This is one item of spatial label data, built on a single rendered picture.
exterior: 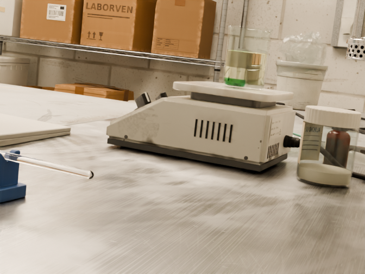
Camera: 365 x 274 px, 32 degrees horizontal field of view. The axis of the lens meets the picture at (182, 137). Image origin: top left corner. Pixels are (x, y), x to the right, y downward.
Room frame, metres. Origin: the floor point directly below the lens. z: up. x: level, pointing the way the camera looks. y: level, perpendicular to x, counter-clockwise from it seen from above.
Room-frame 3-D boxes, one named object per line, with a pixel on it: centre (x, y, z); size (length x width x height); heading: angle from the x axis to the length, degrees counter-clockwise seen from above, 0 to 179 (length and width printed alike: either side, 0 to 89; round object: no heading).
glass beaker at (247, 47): (0.73, -0.07, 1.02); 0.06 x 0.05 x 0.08; 36
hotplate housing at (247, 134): (0.77, -0.03, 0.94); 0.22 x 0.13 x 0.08; 68
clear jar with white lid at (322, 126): (0.67, -0.16, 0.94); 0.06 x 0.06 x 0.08
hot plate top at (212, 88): (0.76, -0.06, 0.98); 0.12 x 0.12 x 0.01; 68
